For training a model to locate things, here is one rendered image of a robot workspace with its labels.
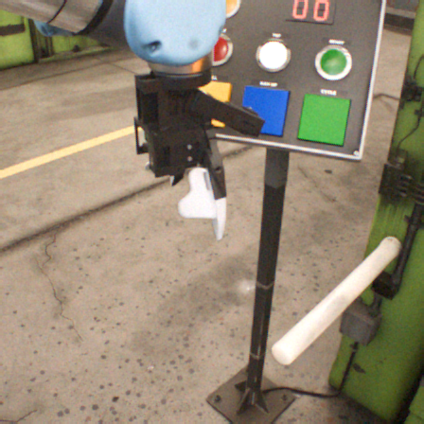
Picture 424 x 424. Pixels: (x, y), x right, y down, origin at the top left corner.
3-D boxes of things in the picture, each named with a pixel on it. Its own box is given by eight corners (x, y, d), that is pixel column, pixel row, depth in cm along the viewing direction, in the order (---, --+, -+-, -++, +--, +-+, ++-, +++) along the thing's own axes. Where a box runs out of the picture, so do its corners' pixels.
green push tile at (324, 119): (342, 145, 71) (351, 99, 70) (296, 138, 73) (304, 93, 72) (342, 147, 73) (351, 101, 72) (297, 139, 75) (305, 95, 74)
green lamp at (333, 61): (339, 80, 70) (343, 53, 68) (314, 73, 73) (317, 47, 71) (348, 77, 72) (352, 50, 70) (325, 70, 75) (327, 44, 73)
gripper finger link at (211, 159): (203, 203, 58) (186, 136, 58) (217, 200, 58) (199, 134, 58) (218, 199, 53) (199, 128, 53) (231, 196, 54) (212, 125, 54)
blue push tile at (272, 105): (281, 136, 74) (289, 90, 73) (237, 129, 76) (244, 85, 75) (282, 137, 76) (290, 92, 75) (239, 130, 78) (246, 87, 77)
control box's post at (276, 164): (252, 408, 139) (289, 54, 79) (243, 400, 141) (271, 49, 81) (259, 400, 141) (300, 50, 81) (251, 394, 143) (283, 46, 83)
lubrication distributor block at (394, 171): (397, 215, 99) (412, 160, 91) (373, 204, 102) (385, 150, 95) (404, 209, 101) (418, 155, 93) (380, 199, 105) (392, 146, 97)
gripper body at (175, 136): (135, 157, 60) (129, 67, 53) (196, 145, 63) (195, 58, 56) (156, 185, 54) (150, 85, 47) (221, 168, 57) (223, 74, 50)
